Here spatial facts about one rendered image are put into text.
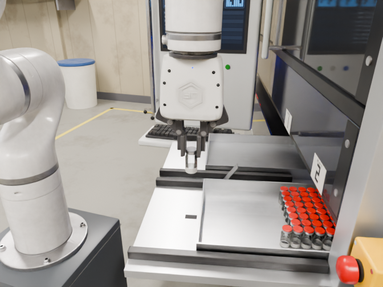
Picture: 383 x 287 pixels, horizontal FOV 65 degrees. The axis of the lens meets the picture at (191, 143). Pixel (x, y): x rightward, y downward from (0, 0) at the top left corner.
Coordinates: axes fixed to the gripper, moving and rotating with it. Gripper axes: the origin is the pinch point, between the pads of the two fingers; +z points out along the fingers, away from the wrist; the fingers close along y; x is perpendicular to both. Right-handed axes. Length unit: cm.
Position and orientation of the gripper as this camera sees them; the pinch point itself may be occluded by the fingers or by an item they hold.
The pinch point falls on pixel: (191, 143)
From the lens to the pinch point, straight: 52.8
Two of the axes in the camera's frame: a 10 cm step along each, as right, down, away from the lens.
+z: -0.2, 9.1, 4.1
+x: 1.0, -4.1, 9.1
